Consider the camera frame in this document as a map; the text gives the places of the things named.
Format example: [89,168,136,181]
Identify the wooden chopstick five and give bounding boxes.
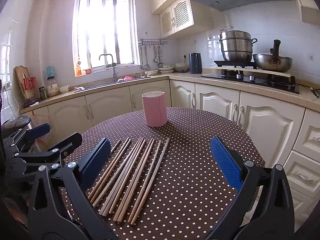
[101,137,147,217]

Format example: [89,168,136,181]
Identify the wooden cutting board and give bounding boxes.
[15,66,36,101]

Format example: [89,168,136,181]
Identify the wall utensil rack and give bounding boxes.
[138,38,169,70]

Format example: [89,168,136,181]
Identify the stainless steel steamer pot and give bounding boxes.
[219,27,258,62]

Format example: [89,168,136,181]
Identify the wooden chopstick eight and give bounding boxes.
[117,139,157,223]

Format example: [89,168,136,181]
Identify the cream cabinets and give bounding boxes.
[151,0,227,39]
[23,76,319,226]

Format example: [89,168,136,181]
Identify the wooden chopstick four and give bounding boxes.
[99,137,145,216]

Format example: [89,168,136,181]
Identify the pink item in sink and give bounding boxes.
[117,76,135,82]

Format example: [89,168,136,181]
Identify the black gas stove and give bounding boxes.
[202,61,299,94]

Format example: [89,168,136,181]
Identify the wooden chopstick nine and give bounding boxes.
[128,141,161,224]

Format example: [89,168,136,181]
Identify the cream lower cabinets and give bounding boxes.
[23,76,319,226]

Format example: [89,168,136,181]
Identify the wooden chopstick three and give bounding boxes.
[92,137,141,207]

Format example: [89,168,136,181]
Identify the stacked white dishes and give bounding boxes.
[145,63,189,76]

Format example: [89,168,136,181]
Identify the wooden chopstick one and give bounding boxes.
[89,139,123,204]

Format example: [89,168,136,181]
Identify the cream upper cabinets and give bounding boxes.
[151,0,227,39]

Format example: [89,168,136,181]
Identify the brown polka dot tablecloth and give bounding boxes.
[68,107,265,239]

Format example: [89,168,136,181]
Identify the dark blue electric kettle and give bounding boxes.
[189,53,202,74]

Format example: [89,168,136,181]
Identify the steel wok black handle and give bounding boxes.
[253,40,293,73]

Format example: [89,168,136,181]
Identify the pink cylindrical utensil holder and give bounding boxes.
[142,91,168,127]

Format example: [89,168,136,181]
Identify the kitchen window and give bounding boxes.
[72,0,139,77]

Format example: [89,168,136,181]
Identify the bottle with teal cap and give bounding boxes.
[46,66,59,97]

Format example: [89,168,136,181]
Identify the dark glass jar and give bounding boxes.
[39,86,48,100]

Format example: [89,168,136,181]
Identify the wooden chopstick six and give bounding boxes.
[108,141,150,214]

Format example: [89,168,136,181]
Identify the chrome kitchen faucet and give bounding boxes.
[99,53,118,83]

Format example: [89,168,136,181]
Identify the wooden chopstick ten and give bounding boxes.
[131,138,170,225]

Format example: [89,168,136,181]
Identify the wooden chopstick seven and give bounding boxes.
[113,139,155,222]

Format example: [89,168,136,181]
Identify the wooden chopstick two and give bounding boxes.
[88,137,131,203]

